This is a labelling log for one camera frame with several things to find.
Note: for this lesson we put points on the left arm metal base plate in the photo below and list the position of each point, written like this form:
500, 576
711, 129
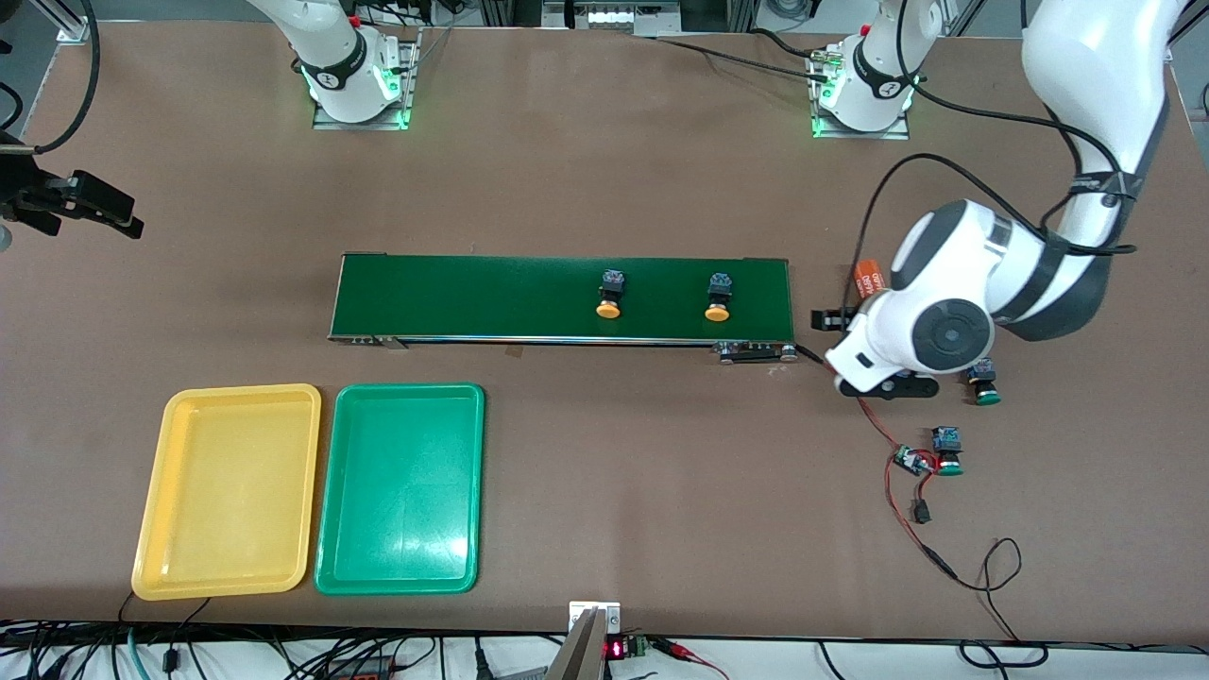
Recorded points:
859, 135

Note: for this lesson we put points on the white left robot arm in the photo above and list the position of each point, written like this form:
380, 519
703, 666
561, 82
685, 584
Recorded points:
1096, 76

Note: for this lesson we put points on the yellow mushroom push button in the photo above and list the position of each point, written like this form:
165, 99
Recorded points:
609, 308
717, 312

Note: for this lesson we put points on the aluminium frame post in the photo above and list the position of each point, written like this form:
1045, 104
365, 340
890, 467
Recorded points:
76, 28

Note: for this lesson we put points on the grey metal bar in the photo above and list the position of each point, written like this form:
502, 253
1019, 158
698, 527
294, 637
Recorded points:
578, 656

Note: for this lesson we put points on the green belt mini conveyor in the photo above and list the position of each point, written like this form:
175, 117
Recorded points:
472, 297

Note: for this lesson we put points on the green plastic tray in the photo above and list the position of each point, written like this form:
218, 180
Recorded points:
401, 491

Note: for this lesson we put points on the small blue circuit board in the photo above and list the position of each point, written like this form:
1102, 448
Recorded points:
911, 461

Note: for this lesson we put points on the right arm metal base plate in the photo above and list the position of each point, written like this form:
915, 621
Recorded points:
413, 66

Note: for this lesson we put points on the small metal mounting bracket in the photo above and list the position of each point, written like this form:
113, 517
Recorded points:
612, 619

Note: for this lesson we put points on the yellow plastic tray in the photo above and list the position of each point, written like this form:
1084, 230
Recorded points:
227, 491

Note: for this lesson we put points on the green mushroom push button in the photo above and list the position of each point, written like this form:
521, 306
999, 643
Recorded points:
946, 444
985, 387

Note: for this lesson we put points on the orange cylinder printed 4680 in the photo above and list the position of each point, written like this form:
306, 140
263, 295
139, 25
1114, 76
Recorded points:
867, 279

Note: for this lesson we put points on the white device behind table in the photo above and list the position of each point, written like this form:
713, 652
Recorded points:
609, 17

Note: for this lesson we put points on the small black inline connector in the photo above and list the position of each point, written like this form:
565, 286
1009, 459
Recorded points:
921, 514

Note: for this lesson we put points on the red LED display module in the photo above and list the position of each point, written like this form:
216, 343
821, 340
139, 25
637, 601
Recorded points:
619, 649

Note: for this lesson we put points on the red clip lead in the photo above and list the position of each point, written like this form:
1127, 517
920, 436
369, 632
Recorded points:
685, 652

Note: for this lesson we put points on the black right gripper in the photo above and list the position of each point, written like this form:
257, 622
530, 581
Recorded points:
26, 192

